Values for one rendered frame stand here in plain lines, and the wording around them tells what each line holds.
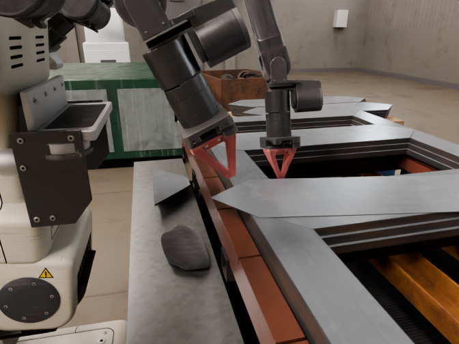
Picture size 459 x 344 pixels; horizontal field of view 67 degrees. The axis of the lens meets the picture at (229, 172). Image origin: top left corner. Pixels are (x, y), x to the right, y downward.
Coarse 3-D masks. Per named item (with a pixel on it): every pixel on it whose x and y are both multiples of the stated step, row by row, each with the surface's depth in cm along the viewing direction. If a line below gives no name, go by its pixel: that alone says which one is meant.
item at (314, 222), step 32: (256, 128) 134; (256, 160) 102; (320, 160) 106; (448, 160) 98; (256, 224) 62; (320, 224) 62; (352, 224) 62; (384, 224) 64; (416, 224) 65; (448, 224) 67; (288, 288) 49
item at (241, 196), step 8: (240, 184) 78; (248, 184) 78; (232, 192) 74; (240, 192) 74; (248, 192) 74; (232, 200) 70; (240, 200) 70; (248, 200) 70; (240, 208) 67; (248, 208) 67; (256, 208) 67; (256, 216) 64
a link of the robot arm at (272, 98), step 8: (272, 88) 79; (280, 88) 78; (288, 88) 77; (264, 96) 79; (272, 96) 77; (280, 96) 76; (288, 96) 78; (272, 104) 77; (280, 104) 77; (288, 104) 78; (272, 112) 77
